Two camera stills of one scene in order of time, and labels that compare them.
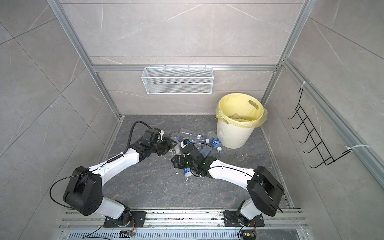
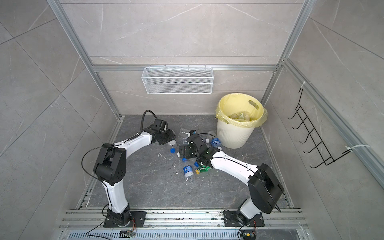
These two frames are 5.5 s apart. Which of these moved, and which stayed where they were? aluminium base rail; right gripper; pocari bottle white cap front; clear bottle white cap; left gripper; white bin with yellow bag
Moved: right gripper; left gripper
Stayed: white bin with yellow bag; pocari bottle white cap front; clear bottle white cap; aluminium base rail
